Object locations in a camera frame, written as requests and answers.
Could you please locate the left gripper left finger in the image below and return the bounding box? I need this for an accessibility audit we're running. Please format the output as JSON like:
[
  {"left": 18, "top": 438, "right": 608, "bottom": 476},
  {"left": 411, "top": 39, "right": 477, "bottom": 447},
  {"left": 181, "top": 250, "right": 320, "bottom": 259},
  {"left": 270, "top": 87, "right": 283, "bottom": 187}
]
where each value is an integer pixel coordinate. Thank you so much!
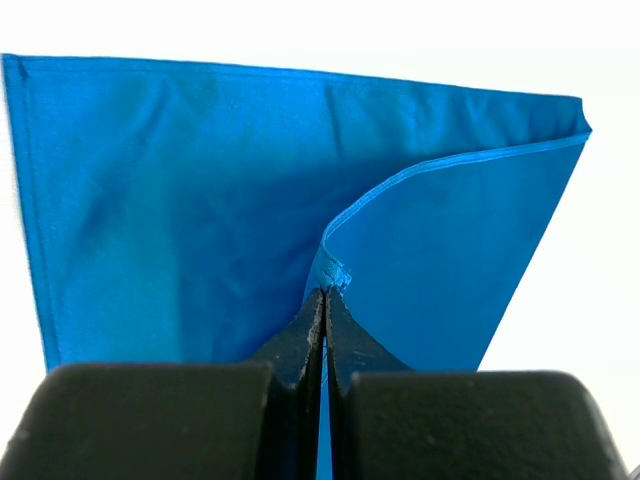
[{"left": 1, "top": 290, "right": 324, "bottom": 479}]

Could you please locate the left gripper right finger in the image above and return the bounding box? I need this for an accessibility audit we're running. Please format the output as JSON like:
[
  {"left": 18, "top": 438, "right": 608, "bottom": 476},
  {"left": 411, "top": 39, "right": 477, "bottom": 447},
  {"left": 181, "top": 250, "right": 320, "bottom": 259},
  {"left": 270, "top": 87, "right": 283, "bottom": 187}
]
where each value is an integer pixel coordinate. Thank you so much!
[{"left": 324, "top": 290, "right": 627, "bottom": 479}]

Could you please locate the blue cloth napkin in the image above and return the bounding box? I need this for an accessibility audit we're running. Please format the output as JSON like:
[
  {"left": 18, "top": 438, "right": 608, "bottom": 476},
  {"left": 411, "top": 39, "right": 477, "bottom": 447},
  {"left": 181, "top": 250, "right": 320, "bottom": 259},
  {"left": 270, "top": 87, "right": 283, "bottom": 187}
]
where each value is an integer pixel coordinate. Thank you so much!
[{"left": 1, "top": 53, "right": 594, "bottom": 480}]

